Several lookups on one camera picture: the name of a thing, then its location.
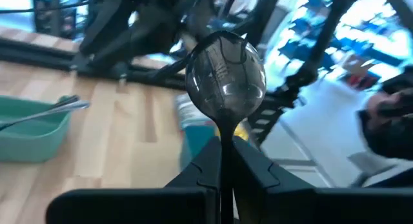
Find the large teal blue bin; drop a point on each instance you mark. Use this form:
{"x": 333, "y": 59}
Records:
{"x": 197, "y": 141}

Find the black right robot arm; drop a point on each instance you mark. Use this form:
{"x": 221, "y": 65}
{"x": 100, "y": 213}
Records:
{"x": 145, "y": 27}

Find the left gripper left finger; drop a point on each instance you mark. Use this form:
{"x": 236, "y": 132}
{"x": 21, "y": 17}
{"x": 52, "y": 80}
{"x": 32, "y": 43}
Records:
{"x": 145, "y": 206}

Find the blue white food packet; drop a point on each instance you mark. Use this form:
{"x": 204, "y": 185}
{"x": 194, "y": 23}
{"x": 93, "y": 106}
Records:
{"x": 188, "y": 112}

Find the dark metal spoon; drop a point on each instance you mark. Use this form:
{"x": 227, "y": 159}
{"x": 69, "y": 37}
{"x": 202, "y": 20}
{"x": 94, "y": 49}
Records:
{"x": 66, "y": 101}

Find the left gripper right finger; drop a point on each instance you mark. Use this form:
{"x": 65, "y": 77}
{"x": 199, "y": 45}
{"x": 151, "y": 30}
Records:
{"x": 290, "y": 206}

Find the black shiny metal spoon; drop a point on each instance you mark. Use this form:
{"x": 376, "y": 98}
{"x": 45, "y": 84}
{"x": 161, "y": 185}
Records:
{"x": 226, "y": 78}

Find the yellow lid spice can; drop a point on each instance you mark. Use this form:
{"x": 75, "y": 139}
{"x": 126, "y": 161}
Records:
{"x": 242, "y": 132}

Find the silver metal spoon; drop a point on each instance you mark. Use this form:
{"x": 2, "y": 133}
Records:
{"x": 48, "y": 112}

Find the black aluminium rig frame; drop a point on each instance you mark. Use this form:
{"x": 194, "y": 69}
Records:
{"x": 32, "y": 51}

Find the small teal tray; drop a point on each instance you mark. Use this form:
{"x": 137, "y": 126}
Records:
{"x": 32, "y": 140}

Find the person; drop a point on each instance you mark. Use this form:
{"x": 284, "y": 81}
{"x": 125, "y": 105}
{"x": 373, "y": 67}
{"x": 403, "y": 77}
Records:
{"x": 387, "y": 137}

